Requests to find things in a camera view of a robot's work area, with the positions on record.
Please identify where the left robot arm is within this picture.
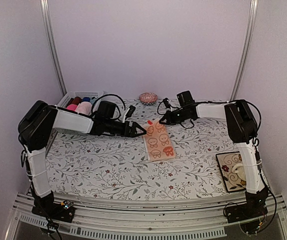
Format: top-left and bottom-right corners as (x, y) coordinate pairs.
(18, 100), (147, 224)

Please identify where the dark red rolled towel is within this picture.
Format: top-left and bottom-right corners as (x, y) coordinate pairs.
(71, 96), (82, 106)

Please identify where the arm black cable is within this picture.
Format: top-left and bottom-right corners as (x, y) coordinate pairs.
(157, 97), (197, 130)
(90, 93), (127, 121)

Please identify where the white plastic basket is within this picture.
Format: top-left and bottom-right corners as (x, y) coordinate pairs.
(57, 90), (105, 109)

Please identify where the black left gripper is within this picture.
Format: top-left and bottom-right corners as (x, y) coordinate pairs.
(105, 118), (148, 138)

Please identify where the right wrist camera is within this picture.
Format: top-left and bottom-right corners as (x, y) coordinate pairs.
(162, 97), (172, 111)

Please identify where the light blue rolled towel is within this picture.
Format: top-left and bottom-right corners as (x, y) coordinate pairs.
(89, 97), (100, 106)

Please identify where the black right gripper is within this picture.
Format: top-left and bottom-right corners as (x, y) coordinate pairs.
(160, 107), (188, 125)

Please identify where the floral table mat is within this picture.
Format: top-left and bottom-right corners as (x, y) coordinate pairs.
(45, 119), (237, 201)

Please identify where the left aluminium frame post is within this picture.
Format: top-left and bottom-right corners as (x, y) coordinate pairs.
(40, 0), (67, 96)

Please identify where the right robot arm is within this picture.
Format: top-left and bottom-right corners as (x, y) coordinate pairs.
(159, 90), (269, 223)

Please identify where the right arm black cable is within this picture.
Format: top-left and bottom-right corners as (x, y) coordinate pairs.
(157, 97), (197, 130)

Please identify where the square floral plate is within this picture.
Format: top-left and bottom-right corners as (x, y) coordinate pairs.
(215, 151), (247, 193)

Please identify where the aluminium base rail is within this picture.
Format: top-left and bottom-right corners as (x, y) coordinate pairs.
(4, 192), (287, 240)

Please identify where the orange patterned towel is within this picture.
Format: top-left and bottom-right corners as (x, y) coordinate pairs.
(143, 119), (176, 162)

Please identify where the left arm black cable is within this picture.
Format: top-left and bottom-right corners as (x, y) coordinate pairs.
(90, 93), (127, 121)

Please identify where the pink towel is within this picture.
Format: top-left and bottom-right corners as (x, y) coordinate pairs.
(75, 101), (92, 116)
(66, 104), (78, 112)

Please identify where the pink rolled towel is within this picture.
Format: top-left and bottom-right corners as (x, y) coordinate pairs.
(66, 104), (78, 112)

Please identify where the aluminium frame post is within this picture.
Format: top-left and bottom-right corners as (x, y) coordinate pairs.
(40, 0), (67, 96)
(230, 0), (259, 101)

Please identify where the patterned ceramic bowl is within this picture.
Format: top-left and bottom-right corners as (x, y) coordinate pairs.
(139, 92), (158, 106)

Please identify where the right aluminium frame post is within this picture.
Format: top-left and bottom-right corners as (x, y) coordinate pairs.
(230, 0), (259, 101)

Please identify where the cream ceramic mug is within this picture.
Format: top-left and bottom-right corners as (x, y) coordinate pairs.
(231, 163), (246, 181)

